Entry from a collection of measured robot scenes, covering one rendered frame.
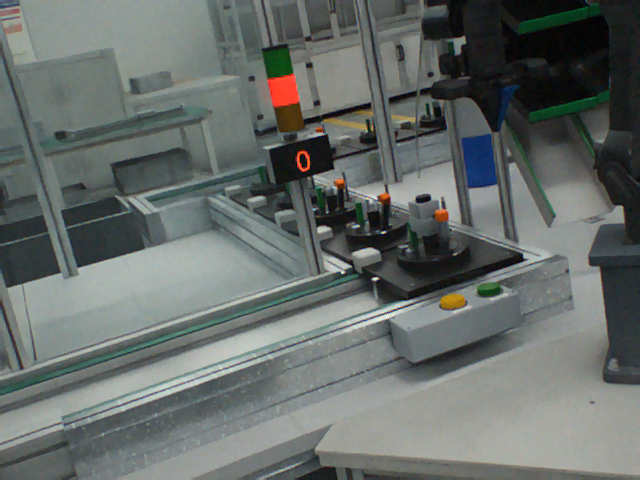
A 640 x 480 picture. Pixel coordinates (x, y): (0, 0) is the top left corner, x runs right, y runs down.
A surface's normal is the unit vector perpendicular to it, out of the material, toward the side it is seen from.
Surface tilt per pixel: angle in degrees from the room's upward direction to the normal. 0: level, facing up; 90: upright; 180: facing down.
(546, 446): 0
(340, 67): 90
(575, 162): 45
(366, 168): 90
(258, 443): 0
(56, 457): 90
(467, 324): 90
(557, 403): 0
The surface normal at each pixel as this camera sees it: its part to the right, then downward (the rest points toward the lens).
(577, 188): 0.00, -0.50
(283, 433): -0.19, -0.94
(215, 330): 0.36, 0.19
